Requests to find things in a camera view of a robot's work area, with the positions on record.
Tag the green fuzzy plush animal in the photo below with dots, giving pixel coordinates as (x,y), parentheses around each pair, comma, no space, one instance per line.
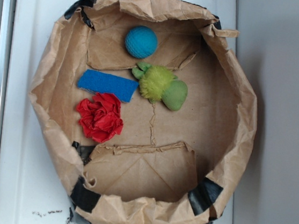
(158,83)

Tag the red crumpled plastic wad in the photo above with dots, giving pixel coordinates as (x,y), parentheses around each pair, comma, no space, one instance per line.
(100,117)

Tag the brown paper bag bin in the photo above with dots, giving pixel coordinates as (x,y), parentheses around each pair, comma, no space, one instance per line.
(165,167)

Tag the blue rectangular sponge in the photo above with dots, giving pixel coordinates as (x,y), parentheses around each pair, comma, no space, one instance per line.
(96,81)

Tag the blue textured ball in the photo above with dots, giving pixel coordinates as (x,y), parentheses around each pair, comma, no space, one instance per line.
(141,42)

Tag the white plastic tray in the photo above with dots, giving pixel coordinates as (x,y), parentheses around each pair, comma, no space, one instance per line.
(30,190)

